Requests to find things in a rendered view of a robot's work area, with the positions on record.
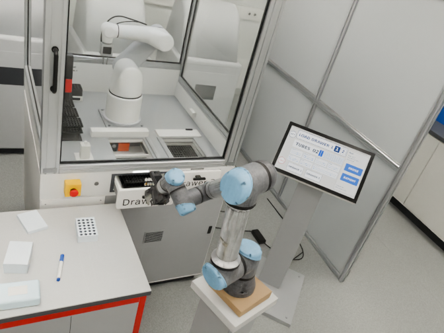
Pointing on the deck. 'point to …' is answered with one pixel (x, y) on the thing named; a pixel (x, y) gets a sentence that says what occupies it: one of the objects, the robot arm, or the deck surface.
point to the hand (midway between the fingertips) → (150, 195)
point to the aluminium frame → (48, 135)
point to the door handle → (55, 69)
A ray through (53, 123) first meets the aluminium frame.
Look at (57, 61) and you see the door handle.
